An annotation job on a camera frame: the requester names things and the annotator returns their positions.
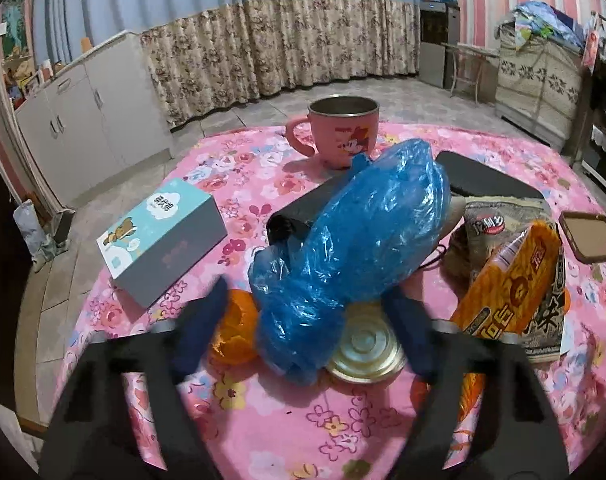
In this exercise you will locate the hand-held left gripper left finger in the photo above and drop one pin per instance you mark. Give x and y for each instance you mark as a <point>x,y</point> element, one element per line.
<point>203,325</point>

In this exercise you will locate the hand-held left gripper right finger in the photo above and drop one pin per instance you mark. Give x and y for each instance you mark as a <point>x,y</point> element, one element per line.
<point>408,330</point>

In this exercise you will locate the orange plastic lid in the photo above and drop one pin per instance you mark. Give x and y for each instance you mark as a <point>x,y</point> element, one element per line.
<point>235,330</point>

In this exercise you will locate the blue plastic bag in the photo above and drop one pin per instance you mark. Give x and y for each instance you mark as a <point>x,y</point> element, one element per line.
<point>363,240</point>

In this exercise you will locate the brown phone case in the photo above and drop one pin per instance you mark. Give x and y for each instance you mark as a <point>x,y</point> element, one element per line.
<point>588,235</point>

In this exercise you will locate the round metal tin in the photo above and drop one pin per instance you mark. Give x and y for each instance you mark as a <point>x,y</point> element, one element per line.
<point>368,355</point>

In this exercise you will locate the light blue tissue box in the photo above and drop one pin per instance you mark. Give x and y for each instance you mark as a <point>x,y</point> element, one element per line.
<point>158,240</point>

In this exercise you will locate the low cabinet with lace cover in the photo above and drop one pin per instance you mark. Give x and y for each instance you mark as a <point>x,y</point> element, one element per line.
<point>603,160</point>

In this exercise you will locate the orange snack packet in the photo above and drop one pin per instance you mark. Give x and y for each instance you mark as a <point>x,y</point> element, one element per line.
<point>513,290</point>

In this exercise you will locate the grey seed packet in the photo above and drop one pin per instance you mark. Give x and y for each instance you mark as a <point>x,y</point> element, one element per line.
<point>488,220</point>

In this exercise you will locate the black zip pouch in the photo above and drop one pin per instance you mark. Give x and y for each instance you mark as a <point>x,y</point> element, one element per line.
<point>303,210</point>

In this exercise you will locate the flat black case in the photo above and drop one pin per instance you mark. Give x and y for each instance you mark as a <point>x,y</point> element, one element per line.
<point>483,175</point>

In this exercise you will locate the cloth-covered chest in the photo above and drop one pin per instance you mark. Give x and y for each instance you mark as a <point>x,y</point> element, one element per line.
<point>533,85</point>

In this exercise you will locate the hanging clothes on rack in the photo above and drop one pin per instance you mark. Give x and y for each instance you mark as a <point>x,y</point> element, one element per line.
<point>605,65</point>

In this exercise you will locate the pink cartoon mug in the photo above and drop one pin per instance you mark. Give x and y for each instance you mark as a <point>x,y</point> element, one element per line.
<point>338,135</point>

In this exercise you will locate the white cabinet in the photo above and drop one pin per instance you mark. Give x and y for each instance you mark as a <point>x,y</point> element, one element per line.
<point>83,125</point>

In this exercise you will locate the small wooden side table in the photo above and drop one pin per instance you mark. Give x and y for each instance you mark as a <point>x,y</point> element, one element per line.
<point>470,67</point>

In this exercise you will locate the pile of colourful clothes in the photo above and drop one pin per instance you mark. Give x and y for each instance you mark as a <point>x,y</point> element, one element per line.
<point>543,22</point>

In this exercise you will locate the water dispenser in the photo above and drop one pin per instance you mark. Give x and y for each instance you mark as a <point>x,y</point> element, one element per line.
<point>433,50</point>

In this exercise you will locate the blue and floral curtain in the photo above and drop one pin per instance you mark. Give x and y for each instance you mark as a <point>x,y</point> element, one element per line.
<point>283,50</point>

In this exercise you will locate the wall poster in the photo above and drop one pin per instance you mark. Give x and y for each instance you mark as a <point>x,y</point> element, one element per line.
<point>17,30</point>

